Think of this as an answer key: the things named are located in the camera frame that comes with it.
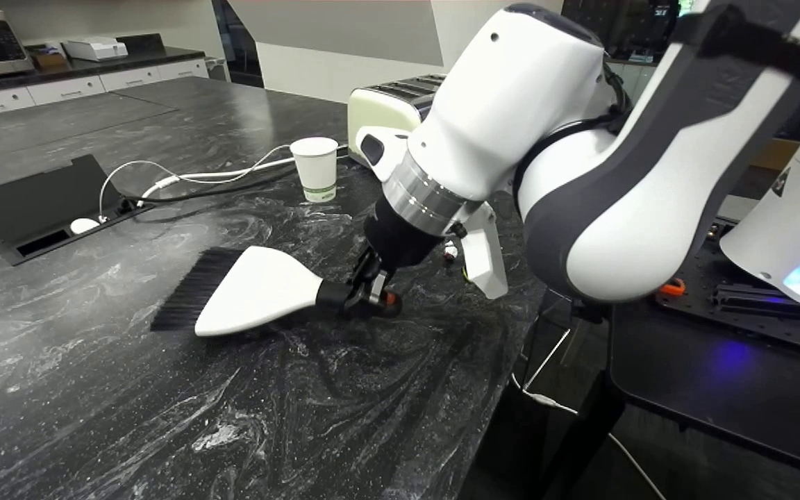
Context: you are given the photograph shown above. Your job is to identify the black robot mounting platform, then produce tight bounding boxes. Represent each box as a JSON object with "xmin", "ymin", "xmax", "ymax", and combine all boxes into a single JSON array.
[{"xmin": 606, "ymin": 214, "xmax": 800, "ymax": 484}]

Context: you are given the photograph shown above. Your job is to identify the white kitchen counter cabinets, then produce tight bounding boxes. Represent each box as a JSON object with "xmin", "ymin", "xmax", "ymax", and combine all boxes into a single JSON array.
[{"xmin": 0, "ymin": 49, "xmax": 214, "ymax": 124}]

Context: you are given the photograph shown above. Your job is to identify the black countertop item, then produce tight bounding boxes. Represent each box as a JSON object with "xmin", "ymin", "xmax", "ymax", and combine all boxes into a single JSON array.
[{"xmin": 117, "ymin": 31, "xmax": 170, "ymax": 62}]

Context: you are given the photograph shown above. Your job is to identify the black power cable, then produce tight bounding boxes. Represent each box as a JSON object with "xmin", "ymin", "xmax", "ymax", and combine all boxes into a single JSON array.
[{"xmin": 125, "ymin": 169, "xmax": 303, "ymax": 214}]

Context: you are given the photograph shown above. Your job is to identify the white paper cup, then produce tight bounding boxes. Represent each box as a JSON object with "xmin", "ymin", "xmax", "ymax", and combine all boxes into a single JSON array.
[{"xmin": 289, "ymin": 134, "xmax": 342, "ymax": 205}]

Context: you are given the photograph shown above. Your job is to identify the cream four-slot toaster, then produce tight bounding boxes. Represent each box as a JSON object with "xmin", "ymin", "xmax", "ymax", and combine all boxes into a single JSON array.
[{"xmin": 343, "ymin": 71, "xmax": 450, "ymax": 166}]

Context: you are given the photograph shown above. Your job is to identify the white toaster power cord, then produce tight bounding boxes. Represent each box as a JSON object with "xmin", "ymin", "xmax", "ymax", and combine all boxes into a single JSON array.
[{"xmin": 93, "ymin": 141, "xmax": 296, "ymax": 221}]

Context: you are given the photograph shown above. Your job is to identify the black clamp with orange handle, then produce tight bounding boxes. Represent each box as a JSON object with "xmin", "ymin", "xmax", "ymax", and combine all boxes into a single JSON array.
[{"xmin": 653, "ymin": 274, "xmax": 695, "ymax": 306}]

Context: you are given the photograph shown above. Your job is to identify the white countertop appliance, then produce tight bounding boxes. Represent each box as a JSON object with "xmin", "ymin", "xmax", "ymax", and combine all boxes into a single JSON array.
[{"xmin": 57, "ymin": 35, "xmax": 131, "ymax": 64}]

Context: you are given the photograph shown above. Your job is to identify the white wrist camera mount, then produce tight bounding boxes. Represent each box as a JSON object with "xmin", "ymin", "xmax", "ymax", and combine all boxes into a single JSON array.
[{"xmin": 456, "ymin": 199, "xmax": 514, "ymax": 303}]

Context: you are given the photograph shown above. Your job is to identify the thin white hanging cable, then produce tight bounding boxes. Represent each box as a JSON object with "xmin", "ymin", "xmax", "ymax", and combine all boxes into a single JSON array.
[{"xmin": 509, "ymin": 328, "xmax": 673, "ymax": 500}]

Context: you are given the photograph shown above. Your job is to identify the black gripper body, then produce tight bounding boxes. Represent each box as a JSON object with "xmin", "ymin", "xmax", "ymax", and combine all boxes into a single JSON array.
[{"xmin": 364, "ymin": 195, "xmax": 450, "ymax": 278}]

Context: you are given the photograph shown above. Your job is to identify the brown countertop box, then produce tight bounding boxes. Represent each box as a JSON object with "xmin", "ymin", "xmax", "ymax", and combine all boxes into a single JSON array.
[{"xmin": 25, "ymin": 38, "xmax": 73, "ymax": 76}]

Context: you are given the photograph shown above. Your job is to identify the open black table outlet box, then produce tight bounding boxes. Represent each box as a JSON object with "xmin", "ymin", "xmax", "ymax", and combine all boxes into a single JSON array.
[{"xmin": 0, "ymin": 152, "xmax": 132, "ymax": 270}]

